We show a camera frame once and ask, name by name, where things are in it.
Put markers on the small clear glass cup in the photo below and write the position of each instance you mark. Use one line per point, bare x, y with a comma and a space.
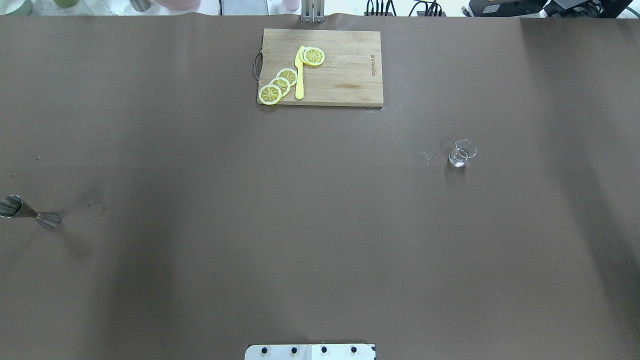
463, 151

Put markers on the steel double jigger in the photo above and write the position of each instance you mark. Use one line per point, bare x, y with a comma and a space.
14, 206

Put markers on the middle lemon slice in row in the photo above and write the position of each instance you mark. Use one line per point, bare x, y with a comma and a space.
283, 85

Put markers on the lemon slice near knife tip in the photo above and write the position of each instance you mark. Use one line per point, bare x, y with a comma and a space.
313, 56

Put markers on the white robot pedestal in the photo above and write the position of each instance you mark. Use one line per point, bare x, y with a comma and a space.
320, 351

